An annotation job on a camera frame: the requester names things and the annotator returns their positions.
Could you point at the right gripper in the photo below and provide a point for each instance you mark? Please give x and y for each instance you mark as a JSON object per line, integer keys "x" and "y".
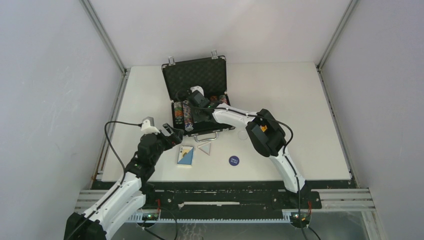
{"x": 197, "y": 118}

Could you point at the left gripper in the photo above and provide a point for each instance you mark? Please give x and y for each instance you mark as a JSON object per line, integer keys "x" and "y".
{"x": 175, "y": 136}

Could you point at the blue white card box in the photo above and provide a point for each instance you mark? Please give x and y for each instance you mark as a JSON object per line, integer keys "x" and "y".
{"x": 185, "y": 156}

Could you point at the black aluminium poker case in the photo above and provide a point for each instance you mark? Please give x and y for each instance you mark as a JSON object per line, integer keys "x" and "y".
{"x": 210, "y": 73}

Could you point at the clear round dealer button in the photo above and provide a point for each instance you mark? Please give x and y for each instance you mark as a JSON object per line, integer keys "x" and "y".
{"x": 242, "y": 135}

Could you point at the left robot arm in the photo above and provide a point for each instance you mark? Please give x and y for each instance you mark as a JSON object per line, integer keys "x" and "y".
{"x": 102, "y": 220}

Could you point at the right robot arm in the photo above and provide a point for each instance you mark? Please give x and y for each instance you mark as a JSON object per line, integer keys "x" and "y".
{"x": 269, "y": 137}

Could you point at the blue grey chip stack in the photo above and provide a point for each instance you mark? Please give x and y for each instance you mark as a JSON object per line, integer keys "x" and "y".
{"x": 187, "y": 116}

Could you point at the red green chip stack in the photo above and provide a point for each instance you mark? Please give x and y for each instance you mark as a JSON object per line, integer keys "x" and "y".
{"x": 223, "y": 99}

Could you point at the blue small blind button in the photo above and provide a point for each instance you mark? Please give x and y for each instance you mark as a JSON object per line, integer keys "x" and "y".
{"x": 234, "y": 160}

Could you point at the orange big blind button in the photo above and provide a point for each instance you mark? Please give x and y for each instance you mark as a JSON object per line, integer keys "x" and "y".
{"x": 264, "y": 128}

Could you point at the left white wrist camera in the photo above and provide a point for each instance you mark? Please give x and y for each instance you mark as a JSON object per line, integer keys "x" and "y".
{"x": 148, "y": 126}

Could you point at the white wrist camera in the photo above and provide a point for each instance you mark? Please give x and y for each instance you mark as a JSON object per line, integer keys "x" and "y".
{"x": 197, "y": 88}
{"x": 148, "y": 126}

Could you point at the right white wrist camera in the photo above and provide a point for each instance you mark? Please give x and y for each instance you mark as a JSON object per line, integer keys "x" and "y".
{"x": 197, "y": 88}

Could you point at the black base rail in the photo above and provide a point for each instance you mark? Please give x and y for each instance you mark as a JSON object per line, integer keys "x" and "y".
{"x": 228, "y": 199}

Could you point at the white cable duct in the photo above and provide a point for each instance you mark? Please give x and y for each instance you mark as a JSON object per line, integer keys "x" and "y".
{"x": 141, "y": 217}

